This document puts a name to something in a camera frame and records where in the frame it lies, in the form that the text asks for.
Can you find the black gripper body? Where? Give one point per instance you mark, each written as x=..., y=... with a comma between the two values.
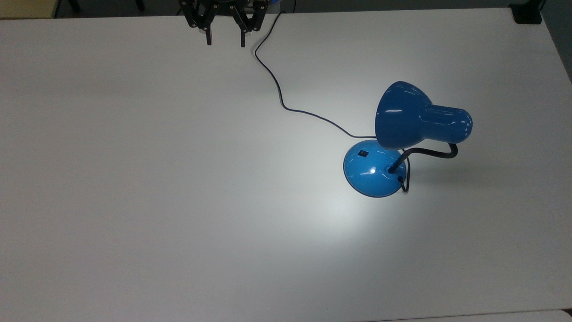
x=223, y=3

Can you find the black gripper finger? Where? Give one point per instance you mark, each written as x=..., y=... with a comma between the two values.
x=248, y=19
x=200, y=19

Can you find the blue desk lamp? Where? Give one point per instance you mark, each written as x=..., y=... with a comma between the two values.
x=404, y=136

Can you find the dark chair leg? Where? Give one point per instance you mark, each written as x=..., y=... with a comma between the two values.
x=74, y=4
x=140, y=4

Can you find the yellow wooden furniture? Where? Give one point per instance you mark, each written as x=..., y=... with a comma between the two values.
x=27, y=8

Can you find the black clamp block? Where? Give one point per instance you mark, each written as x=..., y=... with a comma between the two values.
x=526, y=14

